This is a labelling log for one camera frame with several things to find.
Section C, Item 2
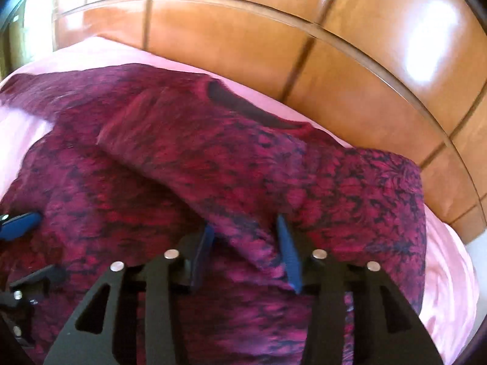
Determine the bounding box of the dark red patterned sweater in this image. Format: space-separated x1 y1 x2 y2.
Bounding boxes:
1 64 426 364

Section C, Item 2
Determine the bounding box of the wooden panelled headboard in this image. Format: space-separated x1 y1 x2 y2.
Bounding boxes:
22 0 487 244

